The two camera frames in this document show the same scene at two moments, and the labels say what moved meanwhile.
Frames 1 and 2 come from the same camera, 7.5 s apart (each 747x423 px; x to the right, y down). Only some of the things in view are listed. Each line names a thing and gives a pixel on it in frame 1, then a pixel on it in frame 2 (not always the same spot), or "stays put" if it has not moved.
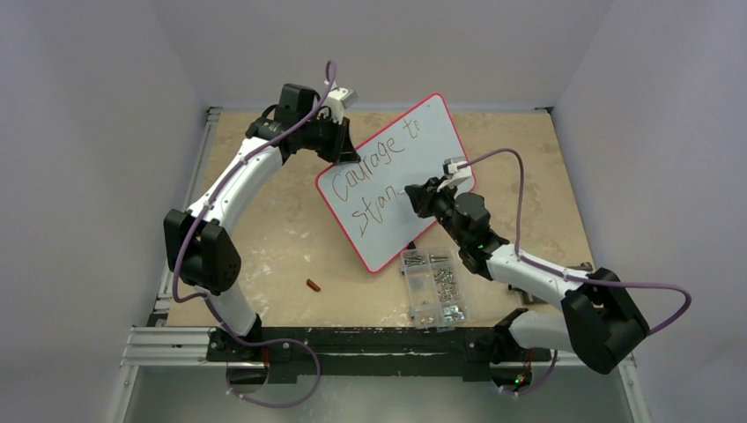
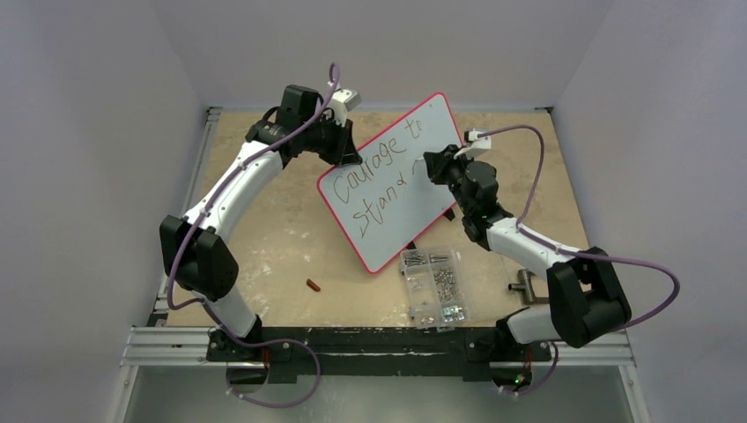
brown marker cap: [313, 285] stays put
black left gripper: [342, 151] stays put
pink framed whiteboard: [366, 199] stays put
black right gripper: [432, 198] -> [444, 165]
